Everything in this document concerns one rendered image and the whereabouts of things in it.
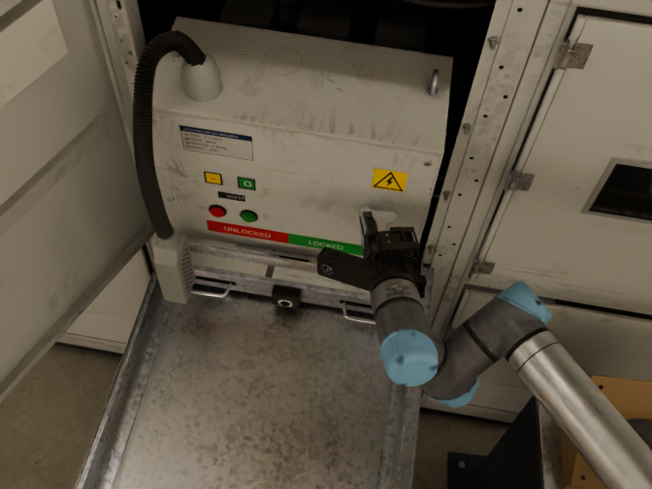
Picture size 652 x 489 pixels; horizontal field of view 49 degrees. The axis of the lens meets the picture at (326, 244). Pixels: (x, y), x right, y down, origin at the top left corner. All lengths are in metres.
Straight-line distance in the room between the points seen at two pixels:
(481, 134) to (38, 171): 0.78
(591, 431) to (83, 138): 0.96
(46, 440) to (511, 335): 1.73
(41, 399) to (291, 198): 1.46
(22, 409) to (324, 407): 1.29
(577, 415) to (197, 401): 0.77
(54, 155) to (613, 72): 0.94
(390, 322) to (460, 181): 0.46
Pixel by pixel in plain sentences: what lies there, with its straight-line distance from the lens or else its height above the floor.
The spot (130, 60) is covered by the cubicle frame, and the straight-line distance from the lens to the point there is 1.34.
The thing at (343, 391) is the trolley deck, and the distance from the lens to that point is 1.49.
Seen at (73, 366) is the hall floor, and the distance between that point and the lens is 2.54.
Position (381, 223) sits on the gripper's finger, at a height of 1.26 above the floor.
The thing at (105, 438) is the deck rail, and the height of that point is 0.89.
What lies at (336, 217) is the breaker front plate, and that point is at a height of 1.18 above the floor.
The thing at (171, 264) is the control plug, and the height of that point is 1.10.
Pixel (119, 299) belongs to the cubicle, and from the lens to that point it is 2.09.
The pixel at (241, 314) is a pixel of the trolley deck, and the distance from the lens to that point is 1.56.
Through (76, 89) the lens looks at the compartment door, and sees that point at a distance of 1.33.
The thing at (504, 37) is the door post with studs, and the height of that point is 1.51.
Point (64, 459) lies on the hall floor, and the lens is 2.43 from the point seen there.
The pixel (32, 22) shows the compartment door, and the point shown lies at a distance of 1.17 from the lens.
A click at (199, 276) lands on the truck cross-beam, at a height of 0.90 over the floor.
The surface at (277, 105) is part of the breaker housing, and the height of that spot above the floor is 1.39.
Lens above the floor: 2.22
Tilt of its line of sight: 56 degrees down
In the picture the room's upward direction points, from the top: 4 degrees clockwise
